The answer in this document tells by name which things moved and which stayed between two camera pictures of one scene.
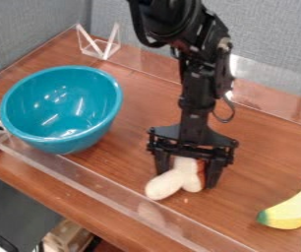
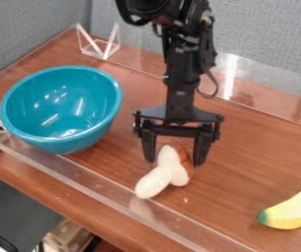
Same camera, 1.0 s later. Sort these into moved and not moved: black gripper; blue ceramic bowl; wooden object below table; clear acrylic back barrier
Moved: black gripper
Not moved: clear acrylic back barrier; blue ceramic bowl; wooden object below table
